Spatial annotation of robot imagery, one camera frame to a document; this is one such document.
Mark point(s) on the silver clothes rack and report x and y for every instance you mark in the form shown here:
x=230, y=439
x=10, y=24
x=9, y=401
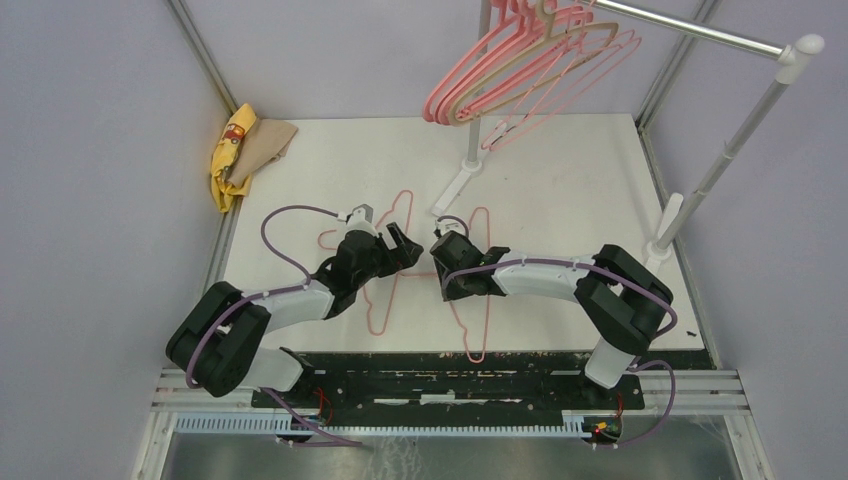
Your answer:
x=792, y=58

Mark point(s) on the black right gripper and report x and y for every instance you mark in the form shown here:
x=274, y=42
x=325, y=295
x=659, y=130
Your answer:
x=454, y=293

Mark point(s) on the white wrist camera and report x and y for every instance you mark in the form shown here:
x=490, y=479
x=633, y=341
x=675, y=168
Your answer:
x=446, y=225
x=360, y=219

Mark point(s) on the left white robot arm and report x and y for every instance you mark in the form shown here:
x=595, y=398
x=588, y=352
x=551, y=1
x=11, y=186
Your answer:
x=218, y=345

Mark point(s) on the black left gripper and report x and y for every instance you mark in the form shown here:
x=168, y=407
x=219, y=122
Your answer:
x=405, y=253

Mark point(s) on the white slotted cable duct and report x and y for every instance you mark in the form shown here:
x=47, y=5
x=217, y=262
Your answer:
x=281, y=424

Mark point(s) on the thick pink plastic hanger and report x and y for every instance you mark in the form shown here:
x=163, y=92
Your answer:
x=464, y=79

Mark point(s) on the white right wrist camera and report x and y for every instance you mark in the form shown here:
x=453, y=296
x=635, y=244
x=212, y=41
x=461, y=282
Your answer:
x=446, y=225

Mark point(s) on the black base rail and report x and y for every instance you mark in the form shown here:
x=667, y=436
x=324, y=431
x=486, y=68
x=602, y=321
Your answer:
x=447, y=390

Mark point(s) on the beige cloth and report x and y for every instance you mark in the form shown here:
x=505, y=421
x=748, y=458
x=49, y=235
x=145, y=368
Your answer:
x=265, y=142

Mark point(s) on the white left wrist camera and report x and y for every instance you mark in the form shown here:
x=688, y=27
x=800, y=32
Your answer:
x=360, y=219

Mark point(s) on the yellow printed cloth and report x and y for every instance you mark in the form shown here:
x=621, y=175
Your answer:
x=225, y=156

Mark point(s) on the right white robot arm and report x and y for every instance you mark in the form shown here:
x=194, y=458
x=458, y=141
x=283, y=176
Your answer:
x=626, y=303

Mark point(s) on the thin pink wire hanger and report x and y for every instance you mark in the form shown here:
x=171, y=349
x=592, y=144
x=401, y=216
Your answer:
x=383, y=220

